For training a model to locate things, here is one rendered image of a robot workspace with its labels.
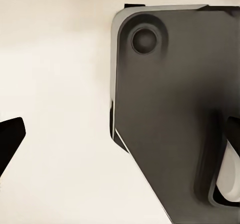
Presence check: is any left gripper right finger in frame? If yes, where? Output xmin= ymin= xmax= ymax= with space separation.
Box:
xmin=224 ymin=117 xmax=240 ymax=156

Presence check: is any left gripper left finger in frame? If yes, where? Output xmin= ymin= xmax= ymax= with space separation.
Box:
xmin=0 ymin=117 xmax=26 ymax=177

